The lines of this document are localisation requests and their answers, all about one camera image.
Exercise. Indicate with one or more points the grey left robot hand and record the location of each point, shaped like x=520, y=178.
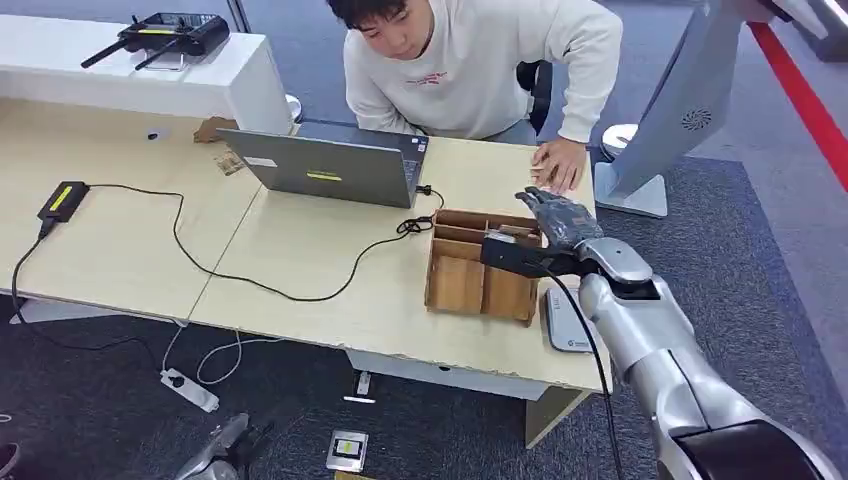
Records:
x=215, y=447

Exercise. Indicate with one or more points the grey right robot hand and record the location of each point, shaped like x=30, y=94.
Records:
x=563, y=218

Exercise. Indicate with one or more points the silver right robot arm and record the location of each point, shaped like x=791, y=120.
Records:
x=636, y=324

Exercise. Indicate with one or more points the card stack in box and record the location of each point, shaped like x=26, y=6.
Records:
x=517, y=233

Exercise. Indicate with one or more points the person's left hand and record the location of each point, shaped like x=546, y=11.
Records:
x=560, y=166

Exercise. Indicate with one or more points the white power strip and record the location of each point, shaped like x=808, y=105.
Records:
x=189, y=389

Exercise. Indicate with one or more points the chrome stanchion base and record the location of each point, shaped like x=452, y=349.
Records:
x=294, y=107
x=617, y=140

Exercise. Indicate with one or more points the grey flat device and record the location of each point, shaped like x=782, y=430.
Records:
x=566, y=321

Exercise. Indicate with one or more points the wooden card box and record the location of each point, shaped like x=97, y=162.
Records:
x=464, y=281

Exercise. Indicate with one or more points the small silver floor device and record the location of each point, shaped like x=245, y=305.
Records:
x=347, y=450

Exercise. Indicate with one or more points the black office chair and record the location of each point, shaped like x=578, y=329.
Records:
x=540, y=86

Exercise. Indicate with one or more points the grey display stand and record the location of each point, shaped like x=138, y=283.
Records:
x=682, y=112

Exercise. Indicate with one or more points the person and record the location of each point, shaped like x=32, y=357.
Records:
x=477, y=73

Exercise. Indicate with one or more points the grey laptop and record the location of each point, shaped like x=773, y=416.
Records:
x=331, y=169

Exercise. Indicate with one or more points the patterned cards on desk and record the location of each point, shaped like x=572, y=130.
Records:
x=230, y=163

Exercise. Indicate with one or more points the black power adapter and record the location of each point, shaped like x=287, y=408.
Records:
x=63, y=201

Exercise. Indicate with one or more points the brown cardboard piece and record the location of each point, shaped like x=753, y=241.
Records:
x=212, y=130

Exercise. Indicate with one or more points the small black object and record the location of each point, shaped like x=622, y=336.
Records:
x=153, y=135

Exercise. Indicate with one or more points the white counter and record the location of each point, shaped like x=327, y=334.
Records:
x=132, y=79

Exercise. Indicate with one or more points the black remote controller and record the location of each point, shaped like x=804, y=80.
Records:
x=172, y=33

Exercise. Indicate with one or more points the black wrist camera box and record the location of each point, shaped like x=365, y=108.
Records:
x=513, y=255

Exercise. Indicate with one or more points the white floor bracket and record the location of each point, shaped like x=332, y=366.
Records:
x=362, y=387

